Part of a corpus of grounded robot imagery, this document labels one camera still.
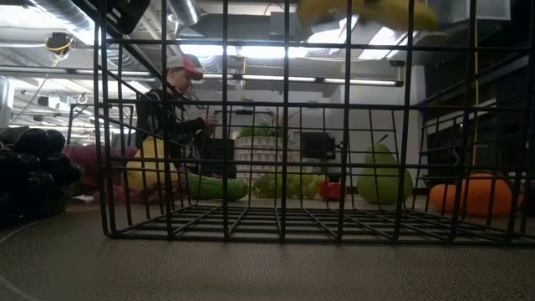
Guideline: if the black wire basket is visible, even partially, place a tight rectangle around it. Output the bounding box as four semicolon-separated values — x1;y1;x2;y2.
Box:
92;0;535;247

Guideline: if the yellow bell pepper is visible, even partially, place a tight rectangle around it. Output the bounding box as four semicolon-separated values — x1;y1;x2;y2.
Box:
125;135;180;191

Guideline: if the black grape bunch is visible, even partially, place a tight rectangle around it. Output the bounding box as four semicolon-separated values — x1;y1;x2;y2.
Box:
0;127;84;227

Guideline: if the green cucumber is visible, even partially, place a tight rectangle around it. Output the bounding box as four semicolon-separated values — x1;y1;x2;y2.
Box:
186;173;249;202

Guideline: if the green grape bunch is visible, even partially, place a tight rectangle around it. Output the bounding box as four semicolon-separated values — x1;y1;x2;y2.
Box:
252;173;327;200

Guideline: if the yellow banana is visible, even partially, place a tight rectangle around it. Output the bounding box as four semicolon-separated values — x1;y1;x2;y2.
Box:
298;0;440;35

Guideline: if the red chili pepper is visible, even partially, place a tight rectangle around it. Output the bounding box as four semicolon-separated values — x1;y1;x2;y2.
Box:
319;181;348;202

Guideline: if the green pear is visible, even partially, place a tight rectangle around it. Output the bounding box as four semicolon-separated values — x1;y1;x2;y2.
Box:
356;133;414;206

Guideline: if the orange tangerine cluster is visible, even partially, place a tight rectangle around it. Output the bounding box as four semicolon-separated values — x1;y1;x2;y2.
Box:
429;173;524;217

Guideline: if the person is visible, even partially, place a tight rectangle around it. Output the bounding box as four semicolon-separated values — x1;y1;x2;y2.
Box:
134;53;219;176

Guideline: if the long ceiling light bar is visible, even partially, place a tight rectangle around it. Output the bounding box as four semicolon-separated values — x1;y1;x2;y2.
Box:
200;73;405;88

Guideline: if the potted succulent in white pot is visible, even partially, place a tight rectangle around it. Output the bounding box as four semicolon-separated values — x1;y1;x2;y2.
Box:
233;120;294;185

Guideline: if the black monitor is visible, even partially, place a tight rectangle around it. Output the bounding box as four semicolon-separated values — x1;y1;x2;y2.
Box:
299;131;338;161

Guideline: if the round grey placemat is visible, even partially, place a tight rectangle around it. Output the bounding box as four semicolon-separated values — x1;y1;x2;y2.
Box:
0;200;535;301

